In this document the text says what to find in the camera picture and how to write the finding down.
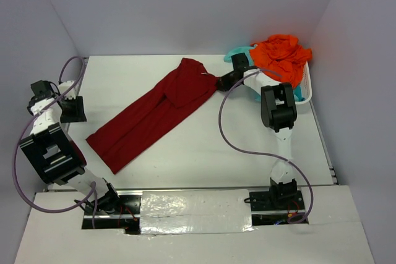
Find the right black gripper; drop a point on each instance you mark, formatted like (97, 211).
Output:
(224, 81)

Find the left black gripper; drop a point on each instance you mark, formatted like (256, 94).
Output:
(78, 115)

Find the dark red t shirt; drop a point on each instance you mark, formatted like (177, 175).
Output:
(174, 98)

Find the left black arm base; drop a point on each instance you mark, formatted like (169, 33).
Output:
(120, 208)

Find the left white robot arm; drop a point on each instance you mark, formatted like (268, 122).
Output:
(51, 151)

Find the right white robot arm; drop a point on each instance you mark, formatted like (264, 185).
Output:
(277, 112)

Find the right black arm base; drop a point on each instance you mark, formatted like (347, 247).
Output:
(275, 205)

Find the orange t shirt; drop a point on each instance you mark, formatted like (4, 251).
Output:
(283, 58)

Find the teal t shirt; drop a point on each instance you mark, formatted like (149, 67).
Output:
(244, 50)

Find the white laundry basket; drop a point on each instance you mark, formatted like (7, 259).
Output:
(305, 86)

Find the shiny taped white panel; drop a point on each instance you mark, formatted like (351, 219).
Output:
(194, 212)

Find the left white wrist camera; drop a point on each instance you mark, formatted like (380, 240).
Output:
(69, 89)

